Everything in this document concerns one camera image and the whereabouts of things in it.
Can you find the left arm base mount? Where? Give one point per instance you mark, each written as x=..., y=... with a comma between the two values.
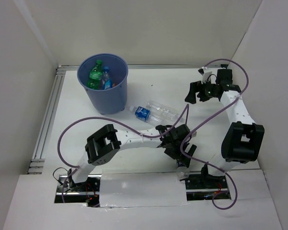
x=88, y=193

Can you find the clear bottle white cap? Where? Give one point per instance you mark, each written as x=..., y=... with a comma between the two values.
x=162, y=110

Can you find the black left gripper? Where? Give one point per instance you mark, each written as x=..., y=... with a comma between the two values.
x=178, y=156

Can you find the white taped cover sheet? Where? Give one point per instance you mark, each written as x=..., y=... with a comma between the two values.
x=119, y=189

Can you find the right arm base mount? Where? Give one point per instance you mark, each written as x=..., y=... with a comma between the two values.
x=197, y=188

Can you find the blue plastic bin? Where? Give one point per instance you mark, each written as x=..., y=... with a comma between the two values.
x=109, y=101

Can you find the green plastic bottle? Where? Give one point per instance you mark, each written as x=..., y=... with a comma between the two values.
x=95, y=76

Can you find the crushed bottle blue label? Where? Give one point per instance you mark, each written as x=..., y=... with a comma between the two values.
x=106, y=82

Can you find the blue label water bottle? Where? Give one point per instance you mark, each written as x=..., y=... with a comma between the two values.
x=146, y=115

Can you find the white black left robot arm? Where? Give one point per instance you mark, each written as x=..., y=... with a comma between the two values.
x=102, y=146

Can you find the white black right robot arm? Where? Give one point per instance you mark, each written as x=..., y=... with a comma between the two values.
x=244, y=137

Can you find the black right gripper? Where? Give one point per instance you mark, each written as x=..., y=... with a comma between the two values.
x=196, y=87

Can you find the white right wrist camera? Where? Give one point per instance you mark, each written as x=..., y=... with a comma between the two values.
x=206, y=74

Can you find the small pepsi bottle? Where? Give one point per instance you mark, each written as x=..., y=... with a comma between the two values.
x=182, y=171

